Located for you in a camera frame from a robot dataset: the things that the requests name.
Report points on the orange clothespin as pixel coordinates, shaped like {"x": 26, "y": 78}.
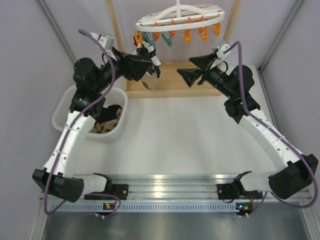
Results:
{"x": 187, "y": 36}
{"x": 217, "y": 28}
{"x": 138, "y": 38}
{"x": 203, "y": 33}
{"x": 156, "y": 35}

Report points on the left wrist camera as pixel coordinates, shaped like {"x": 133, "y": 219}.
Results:
{"x": 105, "y": 41}

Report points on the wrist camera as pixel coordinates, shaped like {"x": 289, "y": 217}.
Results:
{"x": 105, "y": 41}
{"x": 220, "y": 52}

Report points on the beige sock with leaf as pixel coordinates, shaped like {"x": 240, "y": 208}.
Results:
{"x": 146, "y": 85}

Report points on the left wooden post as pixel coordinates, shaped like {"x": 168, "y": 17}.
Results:
{"x": 114, "y": 21}

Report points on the black white patterned sock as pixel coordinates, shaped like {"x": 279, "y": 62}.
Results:
{"x": 148, "y": 53}

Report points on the wooden tray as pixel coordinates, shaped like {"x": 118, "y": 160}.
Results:
{"x": 169, "y": 85}

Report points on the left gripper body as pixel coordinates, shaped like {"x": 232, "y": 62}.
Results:
{"x": 120, "y": 69}

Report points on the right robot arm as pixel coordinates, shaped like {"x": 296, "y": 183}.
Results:
{"x": 294, "y": 170}

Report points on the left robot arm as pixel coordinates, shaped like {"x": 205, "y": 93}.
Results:
{"x": 92, "y": 83}

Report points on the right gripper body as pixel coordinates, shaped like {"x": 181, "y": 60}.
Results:
{"x": 210, "y": 75}

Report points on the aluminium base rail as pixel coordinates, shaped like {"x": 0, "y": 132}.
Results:
{"x": 190, "y": 193}

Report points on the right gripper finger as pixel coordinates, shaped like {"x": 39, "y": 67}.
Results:
{"x": 202, "y": 61}
{"x": 189, "y": 75}

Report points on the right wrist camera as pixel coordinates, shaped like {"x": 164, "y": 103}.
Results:
{"x": 220, "y": 52}

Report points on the white clip hanger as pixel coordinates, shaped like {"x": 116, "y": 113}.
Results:
{"x": 181, "y": 17}

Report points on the teal clothespin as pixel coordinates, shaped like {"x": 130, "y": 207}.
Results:
{"x": 150, "y": 40}
{"x": 167, "y": 40}

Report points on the brown checkered sock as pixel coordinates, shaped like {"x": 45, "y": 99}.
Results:
{"x": 105, "y": 127}

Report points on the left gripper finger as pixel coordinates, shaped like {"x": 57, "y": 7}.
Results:
{"x": 134, "y": 58}
{"x": 136, "y": 70}

